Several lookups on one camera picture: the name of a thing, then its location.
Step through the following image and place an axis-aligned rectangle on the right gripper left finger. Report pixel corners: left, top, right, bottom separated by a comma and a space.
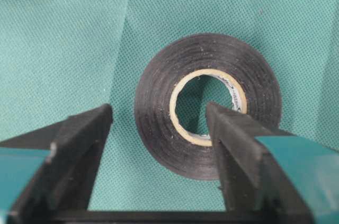
1, 104, 113, 223

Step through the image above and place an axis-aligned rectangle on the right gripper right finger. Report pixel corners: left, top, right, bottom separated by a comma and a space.
206, 102, 338, 223

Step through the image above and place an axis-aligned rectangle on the black tape roll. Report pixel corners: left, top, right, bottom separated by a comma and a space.
134, 33, 282, 181

